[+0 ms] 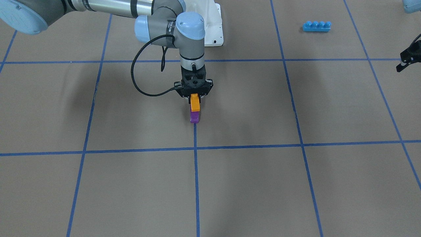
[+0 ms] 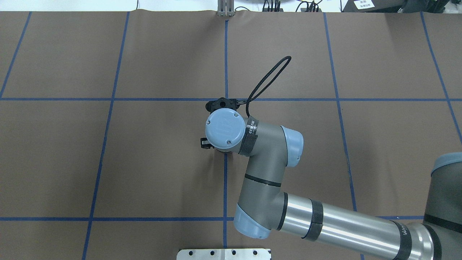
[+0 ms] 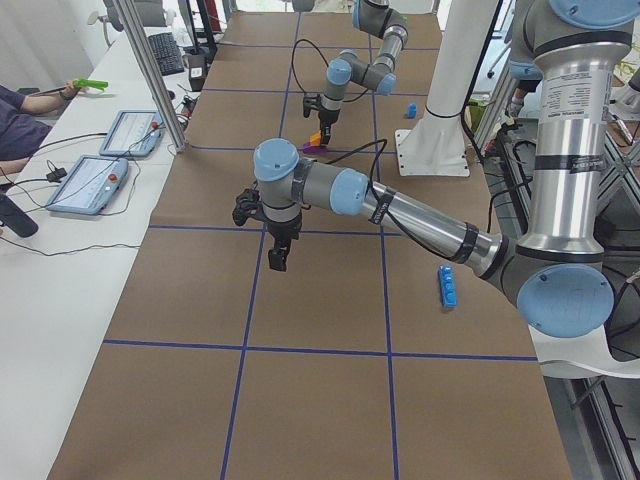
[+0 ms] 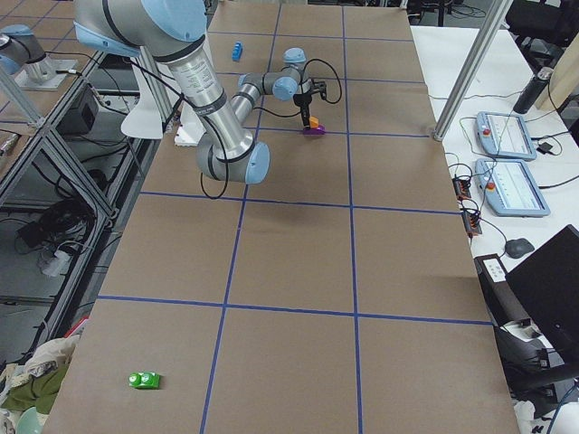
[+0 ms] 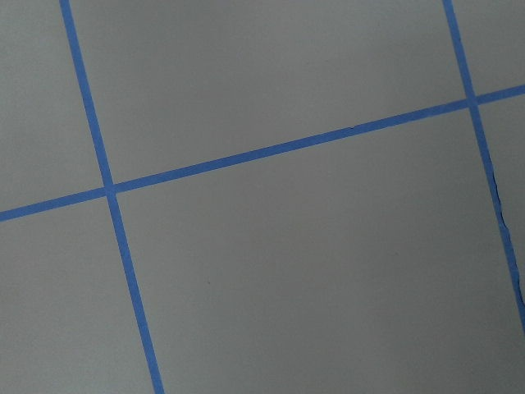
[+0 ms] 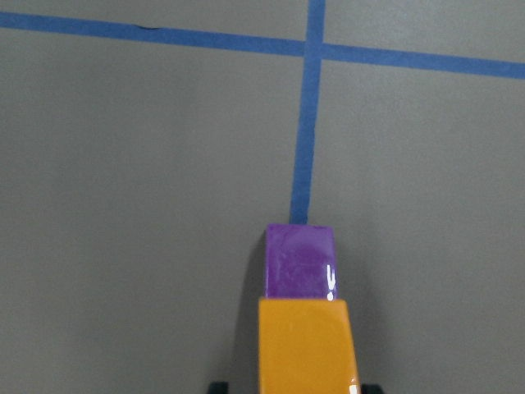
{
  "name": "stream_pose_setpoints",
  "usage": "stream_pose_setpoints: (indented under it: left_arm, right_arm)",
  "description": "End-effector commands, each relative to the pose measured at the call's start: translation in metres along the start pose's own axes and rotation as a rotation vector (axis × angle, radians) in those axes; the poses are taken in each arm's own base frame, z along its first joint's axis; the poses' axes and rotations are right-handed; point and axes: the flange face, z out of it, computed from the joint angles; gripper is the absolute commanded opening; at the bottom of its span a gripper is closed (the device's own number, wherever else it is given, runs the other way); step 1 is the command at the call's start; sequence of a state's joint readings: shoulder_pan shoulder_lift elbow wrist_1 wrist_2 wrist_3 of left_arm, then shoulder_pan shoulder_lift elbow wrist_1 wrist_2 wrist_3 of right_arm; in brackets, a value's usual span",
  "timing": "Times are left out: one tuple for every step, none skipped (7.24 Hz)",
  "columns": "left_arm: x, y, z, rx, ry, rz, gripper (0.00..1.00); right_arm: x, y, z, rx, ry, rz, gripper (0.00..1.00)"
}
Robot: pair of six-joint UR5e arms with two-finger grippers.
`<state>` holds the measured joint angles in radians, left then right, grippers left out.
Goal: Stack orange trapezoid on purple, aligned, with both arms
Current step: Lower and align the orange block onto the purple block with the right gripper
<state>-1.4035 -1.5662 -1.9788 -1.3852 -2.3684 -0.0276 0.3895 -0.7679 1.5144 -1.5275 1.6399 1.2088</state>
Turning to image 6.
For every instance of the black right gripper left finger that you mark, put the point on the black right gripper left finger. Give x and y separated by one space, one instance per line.
218 387

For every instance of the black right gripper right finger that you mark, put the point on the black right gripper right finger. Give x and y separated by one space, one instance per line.
371 389

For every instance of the purple trapezoid block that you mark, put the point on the purple trapezoid block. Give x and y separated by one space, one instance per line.
300 262

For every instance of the orange trapezoid block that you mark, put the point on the orange trapezoid block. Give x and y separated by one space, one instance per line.
305 346

